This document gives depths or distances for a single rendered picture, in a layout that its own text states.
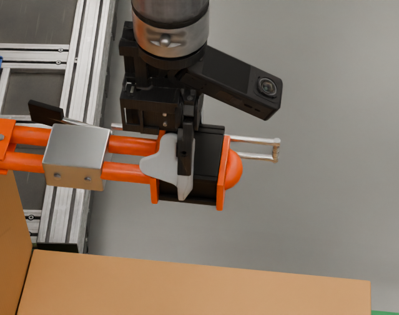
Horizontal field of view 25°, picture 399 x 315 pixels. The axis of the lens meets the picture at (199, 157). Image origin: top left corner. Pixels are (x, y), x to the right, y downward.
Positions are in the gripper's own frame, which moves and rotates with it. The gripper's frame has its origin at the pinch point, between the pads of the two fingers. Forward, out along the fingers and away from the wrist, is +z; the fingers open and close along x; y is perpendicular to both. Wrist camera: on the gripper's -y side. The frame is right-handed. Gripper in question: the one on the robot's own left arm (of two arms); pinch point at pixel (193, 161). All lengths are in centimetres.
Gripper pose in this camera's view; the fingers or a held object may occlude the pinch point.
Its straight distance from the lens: 106.0
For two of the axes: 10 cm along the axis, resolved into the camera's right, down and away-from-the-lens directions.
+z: 0.0, 6.2, 7.8
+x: -1.3, 7.8, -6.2
